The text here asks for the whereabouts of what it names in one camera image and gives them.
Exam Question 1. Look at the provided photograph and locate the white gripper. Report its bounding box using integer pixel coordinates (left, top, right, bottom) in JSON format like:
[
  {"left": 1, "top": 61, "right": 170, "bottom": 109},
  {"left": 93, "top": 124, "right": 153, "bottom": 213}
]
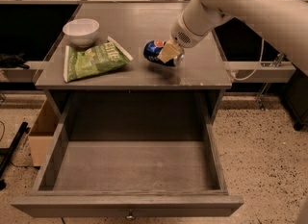
[{"left": 158, "top": 12, "right": 209, "bottom": 63}]

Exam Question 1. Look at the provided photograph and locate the blue pepsi can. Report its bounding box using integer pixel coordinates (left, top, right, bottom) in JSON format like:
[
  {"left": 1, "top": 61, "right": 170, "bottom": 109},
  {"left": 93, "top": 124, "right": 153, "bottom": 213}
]
[{"left": 143, "top": 40, "right": 184, "bottom": 67}]

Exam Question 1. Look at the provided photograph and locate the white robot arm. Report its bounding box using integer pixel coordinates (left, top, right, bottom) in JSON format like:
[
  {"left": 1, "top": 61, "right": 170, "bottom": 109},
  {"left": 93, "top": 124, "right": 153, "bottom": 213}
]
[{"left": 159, "top": 0, "right": 308, "bottom": 74}]

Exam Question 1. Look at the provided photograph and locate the grey cabinet counter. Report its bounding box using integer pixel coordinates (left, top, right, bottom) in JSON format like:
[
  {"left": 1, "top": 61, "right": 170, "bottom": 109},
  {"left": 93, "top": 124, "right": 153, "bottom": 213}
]
[{"left": 34, "top": 2, "right": 233, "bottom": 125}]

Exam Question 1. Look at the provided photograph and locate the grey open drawer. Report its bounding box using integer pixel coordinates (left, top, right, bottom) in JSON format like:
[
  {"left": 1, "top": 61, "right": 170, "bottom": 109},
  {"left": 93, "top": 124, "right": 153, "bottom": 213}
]
[{"left": 12, "top": 90, "right": 244, "bottom": 219}]

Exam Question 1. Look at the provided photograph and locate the metal drawer knob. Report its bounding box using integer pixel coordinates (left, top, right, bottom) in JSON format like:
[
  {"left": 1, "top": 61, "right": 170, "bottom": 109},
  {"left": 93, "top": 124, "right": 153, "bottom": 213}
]
[{"left": 125, "top": 213, "right": 135, "bottom": 220}]

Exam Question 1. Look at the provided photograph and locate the white ceramic bowl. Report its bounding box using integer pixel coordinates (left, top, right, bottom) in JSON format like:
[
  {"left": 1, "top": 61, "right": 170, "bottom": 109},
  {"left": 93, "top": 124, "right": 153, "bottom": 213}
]
[{"left": 63, "top": 18, "right": 99, "bottom": 48}]

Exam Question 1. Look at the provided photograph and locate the green chip bag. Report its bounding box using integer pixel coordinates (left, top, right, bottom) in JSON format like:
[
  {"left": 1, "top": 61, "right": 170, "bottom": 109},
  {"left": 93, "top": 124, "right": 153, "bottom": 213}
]
[{"left": 64, "top": 37, "right": 133, "bottom": 83}]

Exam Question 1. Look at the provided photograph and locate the cardboard box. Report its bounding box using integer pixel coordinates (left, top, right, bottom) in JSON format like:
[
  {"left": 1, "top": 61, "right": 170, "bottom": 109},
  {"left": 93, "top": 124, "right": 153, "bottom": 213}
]
[{"left": 28, "top": 100, "right": 59, "bottom": 166}]

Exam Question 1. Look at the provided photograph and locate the black floor stand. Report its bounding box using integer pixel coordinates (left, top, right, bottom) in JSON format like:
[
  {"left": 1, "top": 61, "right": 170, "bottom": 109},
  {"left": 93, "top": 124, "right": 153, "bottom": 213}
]
[{"left": 0, "top": 122, "right": 28, "bottom": 190}]

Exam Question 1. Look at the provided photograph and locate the white cable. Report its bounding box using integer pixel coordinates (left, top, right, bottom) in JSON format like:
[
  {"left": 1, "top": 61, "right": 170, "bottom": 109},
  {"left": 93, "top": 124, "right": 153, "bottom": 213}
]
[{"left": 231, "top": 0, "right": 270, "bottom": 82}]

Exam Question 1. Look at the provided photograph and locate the black object on rail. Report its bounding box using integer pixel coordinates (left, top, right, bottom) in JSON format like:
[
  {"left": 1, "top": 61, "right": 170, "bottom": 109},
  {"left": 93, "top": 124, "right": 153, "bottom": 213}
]
[{"left": 0, "top": 54, "right": 30, "bottom": 69}]

